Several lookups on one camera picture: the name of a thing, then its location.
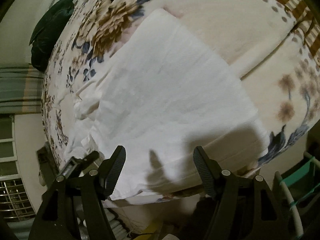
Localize white pants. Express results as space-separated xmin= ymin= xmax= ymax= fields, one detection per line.
xmin=63 ymin=9 xmax=269 ymax=200

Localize window with metal grille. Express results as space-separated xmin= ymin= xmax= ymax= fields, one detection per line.
xmin=1 ymin=114 xmax=35 ymax=222

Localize green and white rack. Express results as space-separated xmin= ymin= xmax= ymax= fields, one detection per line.
xmin=273 ymin=152 xmax=319 ymax=239

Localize striped green curtain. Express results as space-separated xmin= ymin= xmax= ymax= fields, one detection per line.
xmin=1 ymin=63 xmax=44 ymax=114

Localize dark green pillow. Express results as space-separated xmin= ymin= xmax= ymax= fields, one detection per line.
xmin=29 ymin=0 xmax=74 ymax=73

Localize floral cream blanket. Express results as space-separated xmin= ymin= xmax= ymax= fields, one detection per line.
xmin=42 ymin=0 xmax=319 ymax=176

